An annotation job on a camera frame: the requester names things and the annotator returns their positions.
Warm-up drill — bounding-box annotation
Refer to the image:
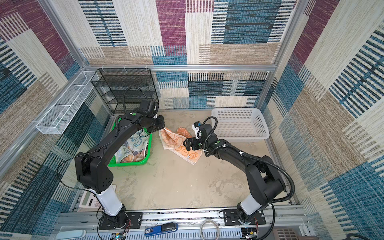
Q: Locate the green plastic laundry basket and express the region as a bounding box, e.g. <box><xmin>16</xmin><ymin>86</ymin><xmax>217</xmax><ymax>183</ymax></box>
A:
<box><xmin>108</xmin><ymin>128</ymin><xmax>152</xmax><ymax>167</ymax></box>

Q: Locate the black wire mesh shelf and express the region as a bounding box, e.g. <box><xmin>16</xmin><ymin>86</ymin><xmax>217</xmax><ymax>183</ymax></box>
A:
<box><xmin>91</xmin><ymin>68</ymin><xmax>159</xmax><ymax>114</ymax></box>

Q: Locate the orange towel in basket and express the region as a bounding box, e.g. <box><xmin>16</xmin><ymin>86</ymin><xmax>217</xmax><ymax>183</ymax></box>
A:
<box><xmin>121</xmin><ymin>154</ymin><xmax>145</xmax><ymax>163</ymax></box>

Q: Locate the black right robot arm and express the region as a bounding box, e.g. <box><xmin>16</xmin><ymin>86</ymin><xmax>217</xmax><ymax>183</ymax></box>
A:
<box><xmin>183</xmin><ymin>122</ymin><xmax>296</xmax><ymax>225</ymax></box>

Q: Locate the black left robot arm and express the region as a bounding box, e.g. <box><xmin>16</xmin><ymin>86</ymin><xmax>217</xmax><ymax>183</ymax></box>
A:
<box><xmin>75</xmin><ymin>99</ymin><xmax>165</xmax><ymax>217</ymax></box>

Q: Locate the blue black stapler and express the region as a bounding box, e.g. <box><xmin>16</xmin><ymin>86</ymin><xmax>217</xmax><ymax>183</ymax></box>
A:
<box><xmin>144</xmin><ymin>222</ymin><xmax>179</xmax><ymax>237</ymax></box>

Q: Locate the orange bunny pattern towel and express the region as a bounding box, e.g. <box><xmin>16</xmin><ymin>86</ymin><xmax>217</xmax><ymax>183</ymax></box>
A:
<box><xmin>159</xmin><ymin>128</ymin><xmax>203</xmax><ymax>165</ymax></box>

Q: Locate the blue patterned towel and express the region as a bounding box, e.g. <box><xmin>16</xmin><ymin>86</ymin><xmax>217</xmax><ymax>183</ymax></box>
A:
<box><xmin>115</xmin><ymin>132</ymin><xmax>149</xmax><ymax>164</ymax></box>

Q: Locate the white desk calculator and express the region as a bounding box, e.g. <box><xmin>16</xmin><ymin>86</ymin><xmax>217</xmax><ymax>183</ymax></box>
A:
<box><xmin>80</xmin><ymin>185</ymin><xmax>117</xmax><ymax>209</ymax></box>

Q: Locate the coiled white cable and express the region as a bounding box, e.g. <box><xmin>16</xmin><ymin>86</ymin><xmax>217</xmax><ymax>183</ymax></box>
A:
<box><xmin>200</xmin><ymin>219</ymin><xmax>221</xmax><ymax>240</ymax></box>

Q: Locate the light blue flat object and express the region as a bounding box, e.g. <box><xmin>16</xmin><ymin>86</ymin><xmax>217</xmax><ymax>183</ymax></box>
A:
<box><xmin>56</xmin><ymin>230</ymin><xmax>87</xmax><ymax>240</ymax></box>

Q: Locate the white plastic basket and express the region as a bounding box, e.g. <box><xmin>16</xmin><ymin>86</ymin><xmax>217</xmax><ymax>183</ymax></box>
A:
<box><xmin>211</xmin><ymin>108</ymin><xmax>270</xmax><ymax>143</ymax></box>

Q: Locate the white wire mesh tray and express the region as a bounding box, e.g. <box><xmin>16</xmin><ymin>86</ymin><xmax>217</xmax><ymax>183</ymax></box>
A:
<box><xmin>36</xmin><ymin>71</ymin><xmax>95</xmax><ymax>135</ymax></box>

